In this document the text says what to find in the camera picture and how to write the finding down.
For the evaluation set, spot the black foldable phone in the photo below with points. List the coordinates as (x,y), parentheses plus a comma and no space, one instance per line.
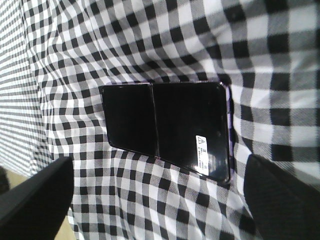
(187,124)

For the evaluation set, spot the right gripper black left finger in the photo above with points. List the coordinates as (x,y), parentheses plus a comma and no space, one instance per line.
(36,208)

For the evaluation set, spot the black white checkered bedsheet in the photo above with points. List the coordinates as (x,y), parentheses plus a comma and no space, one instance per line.
(55,55)

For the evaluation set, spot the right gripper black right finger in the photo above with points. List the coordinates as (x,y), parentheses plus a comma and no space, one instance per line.
(282,207)

